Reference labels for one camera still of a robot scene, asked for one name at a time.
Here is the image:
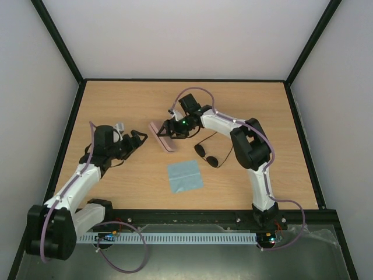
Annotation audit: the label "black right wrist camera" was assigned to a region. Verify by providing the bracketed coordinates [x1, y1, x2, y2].
[178, 93, 201, 114]

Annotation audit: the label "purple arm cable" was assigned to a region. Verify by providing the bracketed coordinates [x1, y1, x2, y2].
[171, 86, 307, 253]
[40, 121, 150, 274]

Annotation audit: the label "light blue cleaning cloth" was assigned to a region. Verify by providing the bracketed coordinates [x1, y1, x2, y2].
[167, 160, 203, 194]

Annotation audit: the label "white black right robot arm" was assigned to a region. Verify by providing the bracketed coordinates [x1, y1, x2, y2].
[150, 105, 279, 229]

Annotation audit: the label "light blue slotted cable duct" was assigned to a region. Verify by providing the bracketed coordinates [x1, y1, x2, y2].
[77, 232, 257, 245]

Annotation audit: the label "black right corner frame post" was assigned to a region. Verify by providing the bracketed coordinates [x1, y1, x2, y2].
[285, 0, 342, 87]

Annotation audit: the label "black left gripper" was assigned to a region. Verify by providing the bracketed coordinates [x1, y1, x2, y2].
[109, 130, 149, 160]

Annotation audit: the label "black corner frame post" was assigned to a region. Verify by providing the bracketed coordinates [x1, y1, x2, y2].
[285, 0, 342, 87]
[31, 0, 84, 84]

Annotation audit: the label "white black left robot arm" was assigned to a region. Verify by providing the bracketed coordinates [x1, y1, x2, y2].
[25, 122, 148, 262]

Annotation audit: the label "black left corner frame post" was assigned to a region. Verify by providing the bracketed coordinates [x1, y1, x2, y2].
[31, 0, 84, 84]

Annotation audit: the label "grey metal front plate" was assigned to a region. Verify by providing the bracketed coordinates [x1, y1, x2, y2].
[17, 225, 350, 279]

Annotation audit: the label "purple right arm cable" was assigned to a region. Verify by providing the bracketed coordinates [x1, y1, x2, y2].
[171, 86, 307, 253]

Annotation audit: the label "black front mounting rail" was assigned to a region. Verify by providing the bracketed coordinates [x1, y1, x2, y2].
[78, 208, 339, 231]

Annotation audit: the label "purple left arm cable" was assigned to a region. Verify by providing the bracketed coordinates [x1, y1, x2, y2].
[40, 121, 150, 274]

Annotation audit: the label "black aviator sunglasses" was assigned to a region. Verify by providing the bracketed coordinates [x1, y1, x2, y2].
[193, 132, 233, 169]

